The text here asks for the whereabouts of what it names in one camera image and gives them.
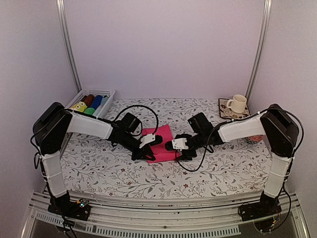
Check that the patterned square coaster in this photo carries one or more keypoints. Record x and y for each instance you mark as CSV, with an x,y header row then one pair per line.
x,y
228,113

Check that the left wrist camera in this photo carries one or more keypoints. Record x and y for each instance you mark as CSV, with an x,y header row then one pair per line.
x,y
150,139

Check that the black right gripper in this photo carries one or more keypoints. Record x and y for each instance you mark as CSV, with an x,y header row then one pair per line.
x,y
187,155

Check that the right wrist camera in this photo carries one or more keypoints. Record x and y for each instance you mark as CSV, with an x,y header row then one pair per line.
x,y
177,144

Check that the aluminium frame post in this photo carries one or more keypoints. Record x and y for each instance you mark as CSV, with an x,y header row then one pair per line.
x,y
67,41
260,47

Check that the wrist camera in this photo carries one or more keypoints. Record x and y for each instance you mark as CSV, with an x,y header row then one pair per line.
x,y
177,144
150,139

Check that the left aluminium frame post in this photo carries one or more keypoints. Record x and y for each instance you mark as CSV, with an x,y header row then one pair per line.
x,y
67,41

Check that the right robot arm white sleeve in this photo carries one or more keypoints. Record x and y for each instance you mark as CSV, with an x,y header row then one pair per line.
x,y
284,132

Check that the cream ceramic mug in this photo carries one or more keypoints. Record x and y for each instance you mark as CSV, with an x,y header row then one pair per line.
x,y
237,104

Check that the pink towel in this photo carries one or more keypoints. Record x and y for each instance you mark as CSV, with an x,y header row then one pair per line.
x,y
160,152

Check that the right aluminium frame post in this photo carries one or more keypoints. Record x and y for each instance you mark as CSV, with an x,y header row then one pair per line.
x,y
260,47

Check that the floral tablecloth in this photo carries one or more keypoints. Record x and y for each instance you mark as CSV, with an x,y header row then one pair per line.
x,y
92,165

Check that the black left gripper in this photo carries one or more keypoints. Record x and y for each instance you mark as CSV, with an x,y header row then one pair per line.
x,y
143,154

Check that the light blue rolled towel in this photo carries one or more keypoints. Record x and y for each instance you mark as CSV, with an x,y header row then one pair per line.
x,y
103,101

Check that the green rolled towel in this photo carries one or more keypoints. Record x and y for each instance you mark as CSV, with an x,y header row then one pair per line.
x,y
89,111

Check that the green and cream patterned towel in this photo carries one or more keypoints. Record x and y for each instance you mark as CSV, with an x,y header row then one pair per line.
x,y
80,107

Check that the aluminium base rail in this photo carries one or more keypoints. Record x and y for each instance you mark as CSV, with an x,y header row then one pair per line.
x,y
211,217

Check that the white plastic basket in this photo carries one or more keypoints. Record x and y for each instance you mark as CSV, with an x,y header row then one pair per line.
x,y
85,92

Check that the brown rolled towel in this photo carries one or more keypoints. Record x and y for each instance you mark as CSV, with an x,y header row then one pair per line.
x,y
88,100

